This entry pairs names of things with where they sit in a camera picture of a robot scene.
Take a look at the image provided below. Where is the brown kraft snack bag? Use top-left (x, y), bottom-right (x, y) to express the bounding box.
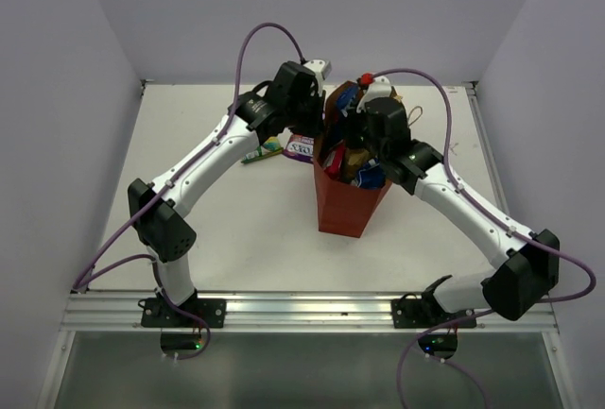
top-left (340, 91), bottom-right (379, 186)

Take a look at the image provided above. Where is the small blue snack bag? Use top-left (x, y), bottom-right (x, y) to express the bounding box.
top-left (325, 85), bottom-right (360, 145)

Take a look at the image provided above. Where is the pink snack bag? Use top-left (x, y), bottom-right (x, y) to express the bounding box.
top-left (322, 144), bottom-right (346, 180)

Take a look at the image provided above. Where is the large blue chip bag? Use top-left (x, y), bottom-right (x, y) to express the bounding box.
top-left (351, 158), bottom-right (386, 190)

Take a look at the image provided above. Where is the red paper bag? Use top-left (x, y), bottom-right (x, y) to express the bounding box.
top-left (312, 81), bottom-right (403, 238)

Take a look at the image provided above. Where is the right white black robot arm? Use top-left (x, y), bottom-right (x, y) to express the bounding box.
top-left (349, 97), bottom-right (560, 327)

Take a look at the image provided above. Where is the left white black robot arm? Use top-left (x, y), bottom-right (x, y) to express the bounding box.
top-left (128, 60), bottom-right (331, 327)

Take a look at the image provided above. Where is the purple Fox's candy bag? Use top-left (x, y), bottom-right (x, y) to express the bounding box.
top-left (283, 134), bottom-right (315, 163)

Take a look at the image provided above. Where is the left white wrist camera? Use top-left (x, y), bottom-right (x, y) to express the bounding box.
top-left (303, 60), bottom-right (332, 94)

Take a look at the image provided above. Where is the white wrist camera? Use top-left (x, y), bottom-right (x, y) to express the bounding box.
top-left (303, 60), bottom-right (332, 94)
top-left (355, 74), bottom-right (393, 113)

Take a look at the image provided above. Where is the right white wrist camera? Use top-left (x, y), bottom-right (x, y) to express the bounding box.
top-left (355, 74), bottom-right (393, 113)

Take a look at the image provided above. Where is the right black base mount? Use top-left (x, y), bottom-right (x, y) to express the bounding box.
top-left (390, 293), bottom-right (476, 359)

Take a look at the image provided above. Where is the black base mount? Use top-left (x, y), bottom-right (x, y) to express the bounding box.
top-left (137, 295), bottom-right (226, 360)
top-left (390, 293), bottom-right (476, 359)

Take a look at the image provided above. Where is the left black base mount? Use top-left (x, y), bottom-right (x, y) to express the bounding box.
top-left (137, 295), bottom-right (226, 360)

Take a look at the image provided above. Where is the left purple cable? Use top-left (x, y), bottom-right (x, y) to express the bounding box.
top-left (73, 23), bottom-right (308, 361)

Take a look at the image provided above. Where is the aluminium rail frame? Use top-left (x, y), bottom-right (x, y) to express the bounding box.
top-left (37, 290), bottom-right (579, 408)

